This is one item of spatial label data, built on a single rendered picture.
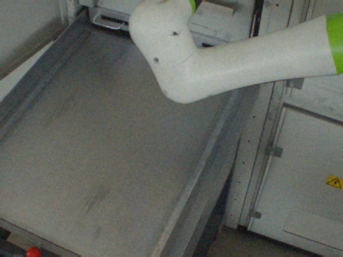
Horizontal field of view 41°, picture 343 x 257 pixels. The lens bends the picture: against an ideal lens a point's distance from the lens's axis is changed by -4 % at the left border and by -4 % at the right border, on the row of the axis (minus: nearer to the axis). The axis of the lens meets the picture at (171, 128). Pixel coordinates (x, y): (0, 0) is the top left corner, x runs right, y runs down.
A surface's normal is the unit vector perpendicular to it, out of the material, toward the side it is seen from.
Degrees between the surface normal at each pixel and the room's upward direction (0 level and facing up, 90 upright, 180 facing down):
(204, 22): 90
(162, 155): 0
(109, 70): 0
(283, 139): 90
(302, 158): 90
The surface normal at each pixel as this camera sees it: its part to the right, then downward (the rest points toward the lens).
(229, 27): -0.40, 0.69
